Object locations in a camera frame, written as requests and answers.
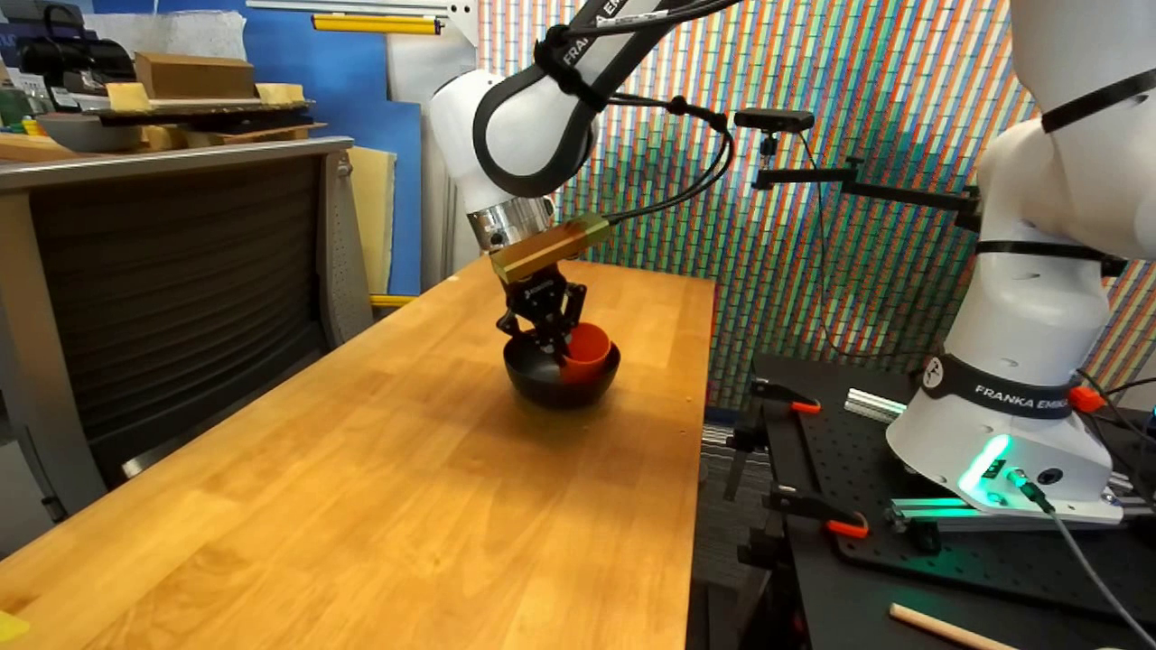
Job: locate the grey desk with ribbed panel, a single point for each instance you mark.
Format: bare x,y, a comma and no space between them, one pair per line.
169,302

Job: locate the wooden dowel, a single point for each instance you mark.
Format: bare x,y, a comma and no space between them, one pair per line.
950,629

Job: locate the yellow bar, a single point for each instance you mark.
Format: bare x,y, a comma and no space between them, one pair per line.
376,24

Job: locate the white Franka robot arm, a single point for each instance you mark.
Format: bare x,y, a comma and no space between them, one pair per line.
1048,313

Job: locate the silver aluminium rail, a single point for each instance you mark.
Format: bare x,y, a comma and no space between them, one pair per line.
871,404

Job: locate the black flat tray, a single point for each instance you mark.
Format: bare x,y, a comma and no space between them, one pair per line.
202,117

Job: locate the iridescent striped backdrop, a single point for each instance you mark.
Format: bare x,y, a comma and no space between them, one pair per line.
868,74

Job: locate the blue board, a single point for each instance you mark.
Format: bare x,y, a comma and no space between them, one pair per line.
325,96

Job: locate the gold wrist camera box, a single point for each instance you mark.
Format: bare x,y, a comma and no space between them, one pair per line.
545,250

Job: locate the brown wooden box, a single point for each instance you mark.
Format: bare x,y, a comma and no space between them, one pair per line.
194,74

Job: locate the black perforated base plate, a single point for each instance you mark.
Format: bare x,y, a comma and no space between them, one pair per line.
843,588

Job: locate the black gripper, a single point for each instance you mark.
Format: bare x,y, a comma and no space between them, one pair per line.
550,292

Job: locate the black bowl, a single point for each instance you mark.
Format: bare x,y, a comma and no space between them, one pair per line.
560,390

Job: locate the yellow block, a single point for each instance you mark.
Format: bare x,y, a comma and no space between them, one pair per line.
7,626

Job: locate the black camera on stand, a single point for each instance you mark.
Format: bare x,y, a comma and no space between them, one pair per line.
775,121

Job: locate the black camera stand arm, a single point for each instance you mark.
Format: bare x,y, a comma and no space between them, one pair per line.
868,184

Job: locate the beige board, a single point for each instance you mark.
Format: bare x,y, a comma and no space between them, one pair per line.
372,216

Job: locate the black bag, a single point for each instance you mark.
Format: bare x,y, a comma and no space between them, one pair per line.
72,54

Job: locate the orange plastic cup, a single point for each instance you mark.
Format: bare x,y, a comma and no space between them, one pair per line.
589,351

